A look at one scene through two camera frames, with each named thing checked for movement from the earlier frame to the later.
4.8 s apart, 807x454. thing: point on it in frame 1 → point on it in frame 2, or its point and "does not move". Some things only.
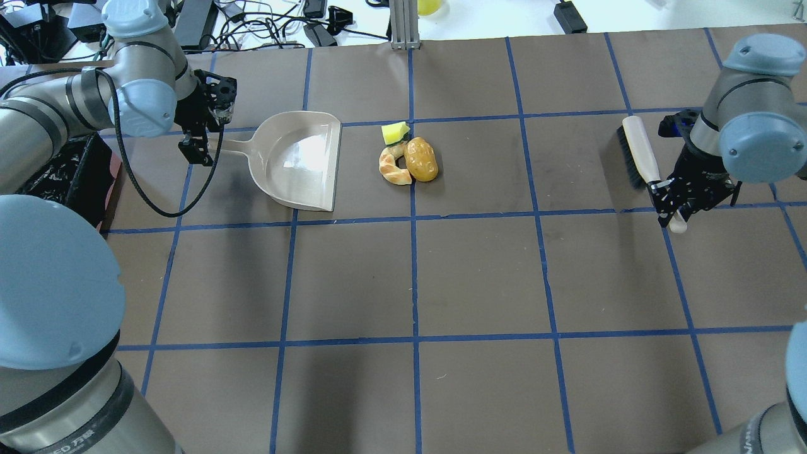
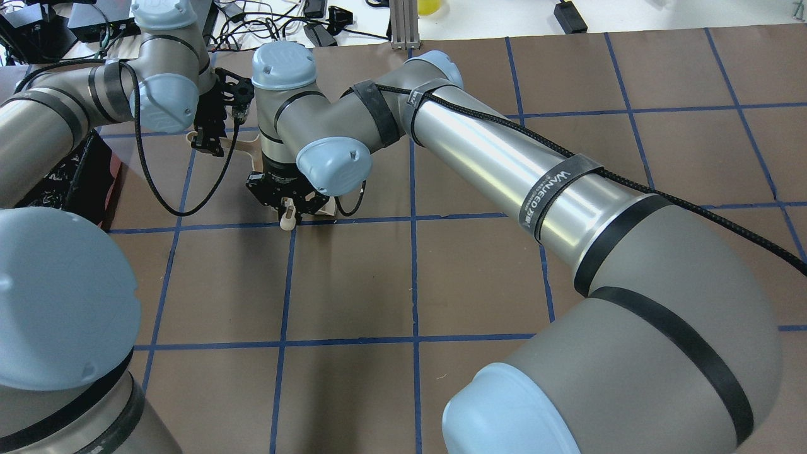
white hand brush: (642, 162) → (288, 219)
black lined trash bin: (83, 175) does not move
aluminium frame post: (404, 21) does not move
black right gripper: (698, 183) → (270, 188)
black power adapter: (569, 18) does not move
